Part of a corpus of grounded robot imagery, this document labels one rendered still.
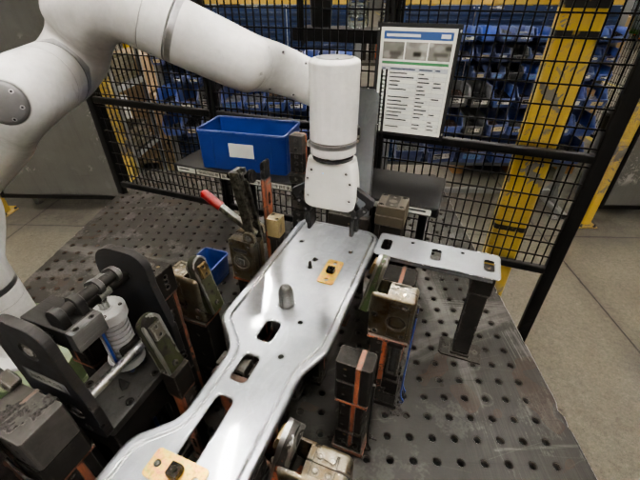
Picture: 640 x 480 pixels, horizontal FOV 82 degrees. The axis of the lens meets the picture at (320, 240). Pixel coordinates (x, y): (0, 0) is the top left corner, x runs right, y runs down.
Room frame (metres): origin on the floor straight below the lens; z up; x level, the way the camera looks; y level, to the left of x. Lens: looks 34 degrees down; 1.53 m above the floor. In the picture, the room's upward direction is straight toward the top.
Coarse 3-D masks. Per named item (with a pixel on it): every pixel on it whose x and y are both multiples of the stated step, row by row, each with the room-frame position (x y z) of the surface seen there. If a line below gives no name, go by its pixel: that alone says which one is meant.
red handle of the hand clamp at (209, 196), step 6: (204, 192) 0.74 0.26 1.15; (210, 192) 0.75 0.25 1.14; (204, 198) 0.74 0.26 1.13; (210, 198) 0.74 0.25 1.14; (216, 198) 0.74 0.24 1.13; (210, 204) 0.74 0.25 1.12; (216, 204) 0.73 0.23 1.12; (222, 204) 0.73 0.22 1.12; (222, 210) 0.73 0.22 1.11; (228, 210) 0.73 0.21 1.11; (228, 216) 0.72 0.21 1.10; (234, 216) 0.72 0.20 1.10; (234, 222) 0.72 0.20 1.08; (240, 222) 0.71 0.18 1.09
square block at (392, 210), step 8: (384, 200) 0.87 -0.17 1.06; (392, 200) 0.87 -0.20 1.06; (400, 200) 0.87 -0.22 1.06; (408, 200) 0.87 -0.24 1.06; (376, 208) 0.85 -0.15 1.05; (384, 208) 0.84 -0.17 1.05; (392, 208) 0.83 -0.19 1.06; (400, 208) 0.84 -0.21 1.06; (408, 208) 0.88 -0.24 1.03; (376, 216) 0.84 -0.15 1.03; (384, 216) 0.84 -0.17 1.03; (392, 216) 0.83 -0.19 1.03; (400, 216) 0.82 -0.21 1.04; (376, 224) 0.84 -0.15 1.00; (384, 224) 0.84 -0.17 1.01; (392, 224) 0.83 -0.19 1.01; (400, 224) 0.82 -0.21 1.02; (376, 232) 0.85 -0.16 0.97; (384, 232) 0.84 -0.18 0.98; (392, 232) 0.83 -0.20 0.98; (400, 232) 0.82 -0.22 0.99; (384, 240) 0.84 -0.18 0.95; (384, 248) 0.84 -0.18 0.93; (376, 256) 0.84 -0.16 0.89; (392, 264) 0.83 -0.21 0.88
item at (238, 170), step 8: (240, 168) 0.73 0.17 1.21; (232, 176) 0.70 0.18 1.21; (240, 176) 0.71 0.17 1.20; (248, 176) 0.69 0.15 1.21; (256, 176) 0.71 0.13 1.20; (232, 184) 0.70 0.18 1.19; (240, 184) 0.70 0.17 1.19; (248, 184) 0.72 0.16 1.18; (240, 192) 0.70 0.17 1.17; (248, 192) 0.72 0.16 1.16; (240, 200) 0.70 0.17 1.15; (248, 200) 0.72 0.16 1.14; (240, 208) 0.70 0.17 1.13; (248, 208) 0.70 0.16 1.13; (248, 216) 0.69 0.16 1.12; (256, 216) 0.72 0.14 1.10; (248, 224) 0.69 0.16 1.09; (256, 224) 0.72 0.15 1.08; (256, 240) 0.69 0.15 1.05
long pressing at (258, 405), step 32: (320, 224) 0.85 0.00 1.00; (288, 256) 0.70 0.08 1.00; (320, 256) 0.70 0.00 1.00; (352, 256) 0.70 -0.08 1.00; (256, 288) 0.59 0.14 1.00; (320, 288) 0.59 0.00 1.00; (352, 288) 0.59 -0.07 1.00; (224, 320) 0.49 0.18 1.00; (256, 320) 0.49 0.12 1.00; (288, 320) 0.49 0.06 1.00; (320, 320) 0.49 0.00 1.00; (256, 352) 0.42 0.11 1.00; (288, 352) 0.42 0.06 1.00; (320, 352) 0.42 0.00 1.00; (224, 384) 0.36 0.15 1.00; (256, 384) 0.36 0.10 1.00; (288, 384) 0.36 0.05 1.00; (192, 416) 0.30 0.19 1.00; (224, 416) 0.30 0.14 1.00; (256, 416) 0.30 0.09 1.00; (128, 448) 0.25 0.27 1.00; (224, 448) 0.26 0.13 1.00; (256, 448) 0.26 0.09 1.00
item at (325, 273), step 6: (330, 264) 0.67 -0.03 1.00; (342, 264) 0.67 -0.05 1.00; (324, 270) 0.64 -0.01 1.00; (330, 270) 0.63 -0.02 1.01; (336, 270) 0.64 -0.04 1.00; (318, 276) 0.62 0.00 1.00; (324, 276) 0.62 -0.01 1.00; (330, 276) 0.62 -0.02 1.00; (336, 276) 0.62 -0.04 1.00; (324, 282) 0.60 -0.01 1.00; (330, 282) 0.60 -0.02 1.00
